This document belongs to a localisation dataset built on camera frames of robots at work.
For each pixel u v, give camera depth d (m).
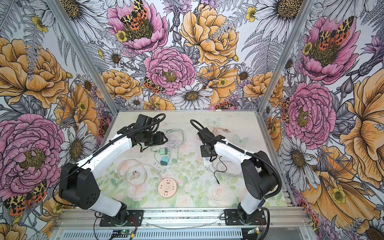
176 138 1.07
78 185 0.42
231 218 0.74
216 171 0.89
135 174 0.87
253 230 0.72
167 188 0.81
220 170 0.90
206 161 0.92
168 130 1.08
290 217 0.76
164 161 0.92
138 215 0.76
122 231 0.71
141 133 0.62
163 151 0.97
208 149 0.66
